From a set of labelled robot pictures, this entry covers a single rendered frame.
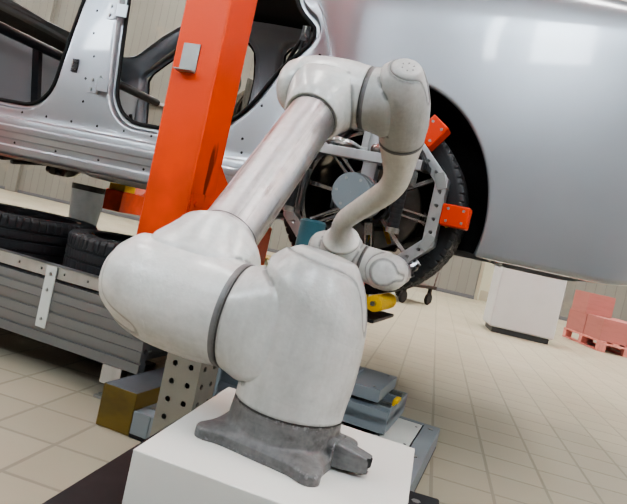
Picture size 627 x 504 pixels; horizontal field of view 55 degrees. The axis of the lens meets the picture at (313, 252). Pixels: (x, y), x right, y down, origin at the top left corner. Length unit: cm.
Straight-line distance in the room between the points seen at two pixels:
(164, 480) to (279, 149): 58
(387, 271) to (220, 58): 83
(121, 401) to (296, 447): 115
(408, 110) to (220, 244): 53
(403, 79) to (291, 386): 67
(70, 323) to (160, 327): 140
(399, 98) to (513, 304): 634
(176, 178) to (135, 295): 108
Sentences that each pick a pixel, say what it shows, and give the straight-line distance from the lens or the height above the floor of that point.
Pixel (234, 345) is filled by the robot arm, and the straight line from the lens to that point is 79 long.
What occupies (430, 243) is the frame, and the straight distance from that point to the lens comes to 198.
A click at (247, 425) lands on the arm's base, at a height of 44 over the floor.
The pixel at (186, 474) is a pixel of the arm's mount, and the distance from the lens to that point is 75.
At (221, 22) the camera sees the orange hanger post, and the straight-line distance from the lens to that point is 196.
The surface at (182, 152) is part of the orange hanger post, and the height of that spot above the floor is 85.
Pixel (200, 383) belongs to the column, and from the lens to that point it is 157.
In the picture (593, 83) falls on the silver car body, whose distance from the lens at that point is 222.
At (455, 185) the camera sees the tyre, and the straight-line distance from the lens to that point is 208.
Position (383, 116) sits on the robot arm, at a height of 96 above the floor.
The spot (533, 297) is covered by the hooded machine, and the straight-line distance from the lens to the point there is 749.
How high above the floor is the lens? 70
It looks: 2 degrees down
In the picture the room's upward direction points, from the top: 13 degrees clockwise
